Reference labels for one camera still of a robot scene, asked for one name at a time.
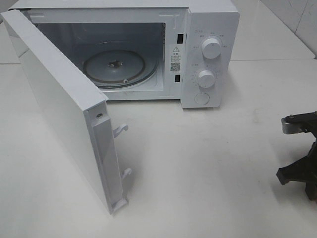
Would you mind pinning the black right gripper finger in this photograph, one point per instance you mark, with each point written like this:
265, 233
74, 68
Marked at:
292, 172
300, 123

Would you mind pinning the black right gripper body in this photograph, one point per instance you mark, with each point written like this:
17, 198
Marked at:
311, 173

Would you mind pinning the round white door button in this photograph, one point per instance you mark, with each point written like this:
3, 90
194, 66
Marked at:
202, 98

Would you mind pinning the white microwave door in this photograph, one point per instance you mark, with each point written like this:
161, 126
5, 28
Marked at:
73, 106

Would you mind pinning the lower white microwave knob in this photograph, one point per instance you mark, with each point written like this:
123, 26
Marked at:
205, 79

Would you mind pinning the white microwave knob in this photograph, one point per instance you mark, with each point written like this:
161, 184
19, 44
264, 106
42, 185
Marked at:
205, 79
211, 47

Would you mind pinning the upper white microwave knob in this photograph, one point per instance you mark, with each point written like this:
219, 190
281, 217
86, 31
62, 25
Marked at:
211, 47

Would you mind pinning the white microwave oven body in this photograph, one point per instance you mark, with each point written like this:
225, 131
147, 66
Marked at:
81, 29

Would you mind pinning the warning label sticker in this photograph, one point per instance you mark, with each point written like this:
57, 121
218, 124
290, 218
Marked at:
175, 58

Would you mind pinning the glass microwave turntable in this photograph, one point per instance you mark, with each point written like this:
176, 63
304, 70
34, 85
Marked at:
113, 69

